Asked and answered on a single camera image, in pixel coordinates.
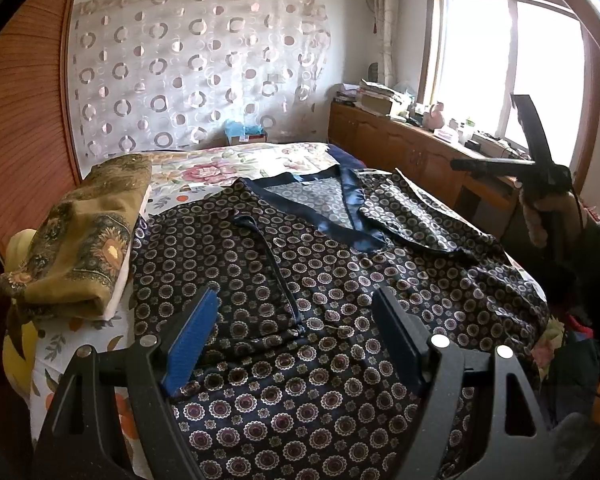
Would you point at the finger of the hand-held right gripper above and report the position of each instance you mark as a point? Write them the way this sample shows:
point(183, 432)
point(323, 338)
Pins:
point(530, 125)
point(490, 164)

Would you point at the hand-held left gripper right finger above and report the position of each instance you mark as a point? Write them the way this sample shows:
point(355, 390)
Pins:
point(397, 335)

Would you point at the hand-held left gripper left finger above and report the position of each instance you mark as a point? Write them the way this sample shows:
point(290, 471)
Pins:
point(192, 340)

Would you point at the dark circle-patterned shirt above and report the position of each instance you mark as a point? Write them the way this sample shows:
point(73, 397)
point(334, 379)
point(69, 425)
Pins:
point(330, 310)

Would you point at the person's right hand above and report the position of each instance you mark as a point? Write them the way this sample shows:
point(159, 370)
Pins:
point(570, 210)

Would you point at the white box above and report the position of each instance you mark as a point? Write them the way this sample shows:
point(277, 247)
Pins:
point(492, 144)

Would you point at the window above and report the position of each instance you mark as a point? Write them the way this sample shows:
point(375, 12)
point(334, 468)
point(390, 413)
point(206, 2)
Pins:
point(505, 60)

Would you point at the pink figurine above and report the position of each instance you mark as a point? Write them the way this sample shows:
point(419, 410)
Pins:
point(435, 116)

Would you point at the wooden cabinet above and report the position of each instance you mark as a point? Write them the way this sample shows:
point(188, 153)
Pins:
point(395, 145)

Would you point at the stack of books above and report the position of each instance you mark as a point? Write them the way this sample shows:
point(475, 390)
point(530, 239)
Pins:
point(380, 97)

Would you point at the orange fruit print bedsheet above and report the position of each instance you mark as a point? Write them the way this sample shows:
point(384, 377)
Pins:
point(55, 347)

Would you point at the navy blue blanket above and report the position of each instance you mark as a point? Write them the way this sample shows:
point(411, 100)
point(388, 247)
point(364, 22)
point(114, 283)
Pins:
point(341, 152)

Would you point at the olive paisley folded cloth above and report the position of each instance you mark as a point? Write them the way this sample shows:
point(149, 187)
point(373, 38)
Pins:
point(75, 240)

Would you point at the yellow pillow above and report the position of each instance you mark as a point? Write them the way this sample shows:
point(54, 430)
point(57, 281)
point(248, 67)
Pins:
point(17, 355)

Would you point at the white window curtain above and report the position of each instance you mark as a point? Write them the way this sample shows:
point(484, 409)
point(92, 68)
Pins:
point(387, 20)

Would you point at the floral quilt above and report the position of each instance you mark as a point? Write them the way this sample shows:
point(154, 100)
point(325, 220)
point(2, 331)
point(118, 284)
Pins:
point(220, 165)

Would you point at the dark cloth pile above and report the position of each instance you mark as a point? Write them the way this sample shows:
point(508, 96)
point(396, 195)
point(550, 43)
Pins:
point(575, 355)

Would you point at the blue tissue box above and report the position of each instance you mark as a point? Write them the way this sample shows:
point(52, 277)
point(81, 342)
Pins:
point(245, 132)

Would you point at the sheer circle-patterned curtain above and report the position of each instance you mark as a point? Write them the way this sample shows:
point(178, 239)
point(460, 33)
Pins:
point(200, 70)

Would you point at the wooden wardrobe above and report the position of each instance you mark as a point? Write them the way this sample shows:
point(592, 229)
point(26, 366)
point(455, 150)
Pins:
point(25, 125)

